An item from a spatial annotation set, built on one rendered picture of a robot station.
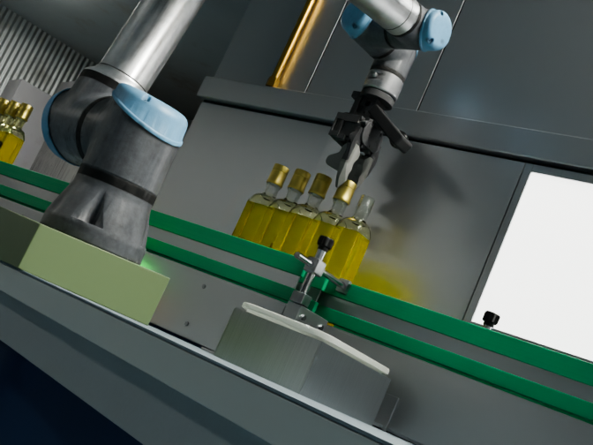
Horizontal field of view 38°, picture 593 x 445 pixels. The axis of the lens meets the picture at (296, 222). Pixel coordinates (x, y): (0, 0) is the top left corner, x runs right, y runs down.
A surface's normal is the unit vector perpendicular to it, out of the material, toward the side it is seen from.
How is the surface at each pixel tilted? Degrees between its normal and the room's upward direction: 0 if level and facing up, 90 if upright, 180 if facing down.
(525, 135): 90
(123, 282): 90
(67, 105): 82
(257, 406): 90
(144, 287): 90
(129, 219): 74
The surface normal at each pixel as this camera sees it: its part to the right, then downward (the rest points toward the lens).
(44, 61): 0.57, 0.10
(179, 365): -0.72, -0.43
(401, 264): -0.52, -0.38
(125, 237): 0.73, -0.10
